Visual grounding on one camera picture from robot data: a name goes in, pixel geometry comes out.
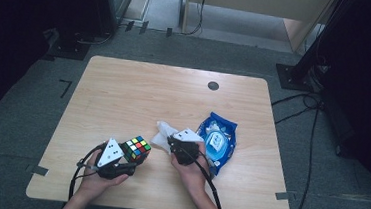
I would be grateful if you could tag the light wooden cabinet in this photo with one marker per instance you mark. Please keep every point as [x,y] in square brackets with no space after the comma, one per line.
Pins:
[248,0]

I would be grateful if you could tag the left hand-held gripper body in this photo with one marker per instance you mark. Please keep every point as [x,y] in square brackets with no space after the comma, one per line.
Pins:
[111,154]

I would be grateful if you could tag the black round table grommet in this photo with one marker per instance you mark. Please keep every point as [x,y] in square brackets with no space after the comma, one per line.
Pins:
[213,85]

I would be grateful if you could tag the multicoloured puzzle cube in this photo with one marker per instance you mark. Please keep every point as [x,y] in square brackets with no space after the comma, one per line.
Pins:
[136,149]

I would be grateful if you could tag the black stand base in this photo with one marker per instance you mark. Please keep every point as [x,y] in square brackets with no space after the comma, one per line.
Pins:
[69,50]
[289,77]

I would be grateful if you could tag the person's left hand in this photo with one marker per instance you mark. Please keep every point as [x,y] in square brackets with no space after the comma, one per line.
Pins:
[100,184]

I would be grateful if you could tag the person's right hand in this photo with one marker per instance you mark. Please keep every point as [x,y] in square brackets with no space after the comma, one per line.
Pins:
[191,178]

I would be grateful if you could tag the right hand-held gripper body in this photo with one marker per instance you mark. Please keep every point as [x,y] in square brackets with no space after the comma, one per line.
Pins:
[186,151]

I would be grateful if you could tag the blue wet wipes pack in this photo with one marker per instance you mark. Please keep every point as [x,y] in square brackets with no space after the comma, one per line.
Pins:
[219,144]

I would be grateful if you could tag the black stand pole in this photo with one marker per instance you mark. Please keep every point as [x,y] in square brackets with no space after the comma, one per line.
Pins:
[315,47]

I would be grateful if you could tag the dark curtain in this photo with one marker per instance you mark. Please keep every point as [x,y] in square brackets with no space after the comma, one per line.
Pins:
[367,99]
[5,36]

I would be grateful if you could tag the black floor tape strip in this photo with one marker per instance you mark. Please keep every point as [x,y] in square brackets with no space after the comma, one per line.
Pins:
[129,25]
[143,27]
[169,32]

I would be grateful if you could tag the grey tape piece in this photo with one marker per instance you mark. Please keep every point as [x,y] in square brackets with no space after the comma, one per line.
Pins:
[40,170]
[283,195]

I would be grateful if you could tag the dark cabinet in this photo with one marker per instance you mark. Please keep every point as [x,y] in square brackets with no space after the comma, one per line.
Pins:
[114,2]

